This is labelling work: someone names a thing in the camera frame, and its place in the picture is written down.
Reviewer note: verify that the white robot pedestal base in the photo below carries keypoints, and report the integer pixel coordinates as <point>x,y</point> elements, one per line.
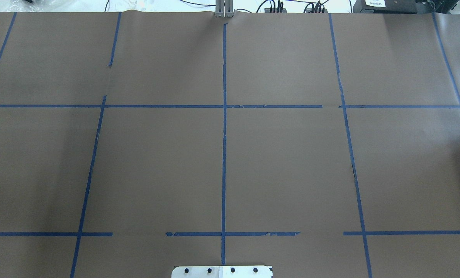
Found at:
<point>239,271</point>

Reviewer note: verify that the aluminium frame post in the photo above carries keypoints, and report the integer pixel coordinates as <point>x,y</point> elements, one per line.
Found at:
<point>224,8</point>

